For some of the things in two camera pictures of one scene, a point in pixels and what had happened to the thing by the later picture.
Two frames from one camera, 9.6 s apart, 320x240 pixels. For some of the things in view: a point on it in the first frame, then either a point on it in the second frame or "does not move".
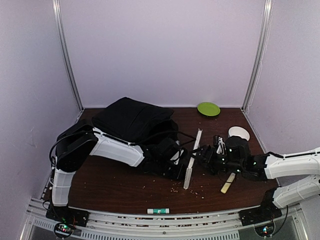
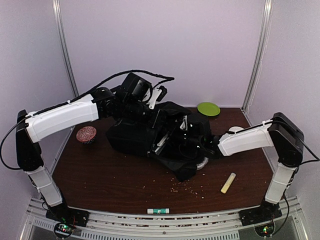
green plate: x=208 y=108 does not move
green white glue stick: x=158 y=211 does not move
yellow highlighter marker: x=227 y=183 does not move
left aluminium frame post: x=56 y=4 does not move
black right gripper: x=206 y=149 -> x=179 y=146
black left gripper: x=177 y=176 -> x=154 y=121
